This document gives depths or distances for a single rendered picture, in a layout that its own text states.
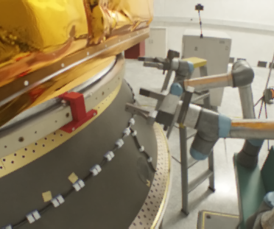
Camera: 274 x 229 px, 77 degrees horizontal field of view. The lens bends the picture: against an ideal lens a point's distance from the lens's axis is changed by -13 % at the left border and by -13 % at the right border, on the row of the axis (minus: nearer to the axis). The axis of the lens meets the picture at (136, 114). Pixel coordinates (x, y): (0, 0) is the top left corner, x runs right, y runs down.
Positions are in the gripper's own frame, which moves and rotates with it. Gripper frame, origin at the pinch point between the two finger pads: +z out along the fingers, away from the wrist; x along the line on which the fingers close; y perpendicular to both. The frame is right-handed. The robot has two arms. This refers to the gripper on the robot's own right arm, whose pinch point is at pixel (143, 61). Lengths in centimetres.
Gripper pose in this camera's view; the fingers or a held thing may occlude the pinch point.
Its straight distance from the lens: 115.9
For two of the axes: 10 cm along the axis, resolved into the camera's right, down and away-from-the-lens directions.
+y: -1.5, 8.7, 4.6
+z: -9.7, -0.3, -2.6
